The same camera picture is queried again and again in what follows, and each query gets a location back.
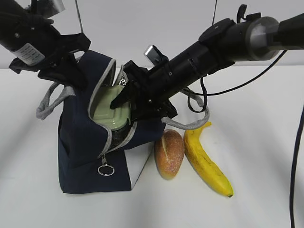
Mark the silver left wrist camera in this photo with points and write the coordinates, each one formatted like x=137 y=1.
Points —
x=45 y=8

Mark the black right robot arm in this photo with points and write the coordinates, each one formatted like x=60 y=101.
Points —
x=258 y=38

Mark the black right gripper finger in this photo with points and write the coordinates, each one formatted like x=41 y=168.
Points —
x=125 y=95

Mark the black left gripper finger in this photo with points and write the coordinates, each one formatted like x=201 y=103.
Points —
x=70 y=74

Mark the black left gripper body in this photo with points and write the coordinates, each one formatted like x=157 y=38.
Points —
x=41 y=49

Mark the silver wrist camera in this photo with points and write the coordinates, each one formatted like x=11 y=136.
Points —
x=45 y=8
x=153 y=54

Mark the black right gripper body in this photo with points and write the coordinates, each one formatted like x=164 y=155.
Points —
x=149 y=90

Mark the pale green lidded container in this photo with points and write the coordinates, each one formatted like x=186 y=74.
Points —
x=114 y=119

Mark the yellow banana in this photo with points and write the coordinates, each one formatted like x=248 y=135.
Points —
x=203 y=165

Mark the brown bread roll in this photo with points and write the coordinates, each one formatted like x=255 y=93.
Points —
x=169 y=153

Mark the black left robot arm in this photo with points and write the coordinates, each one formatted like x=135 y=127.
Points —
x=14 y=18

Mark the navy blue lunch bag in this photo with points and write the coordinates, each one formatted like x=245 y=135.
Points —
x=87 y=160

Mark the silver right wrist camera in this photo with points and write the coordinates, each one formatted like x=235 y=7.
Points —
x=153 y=54

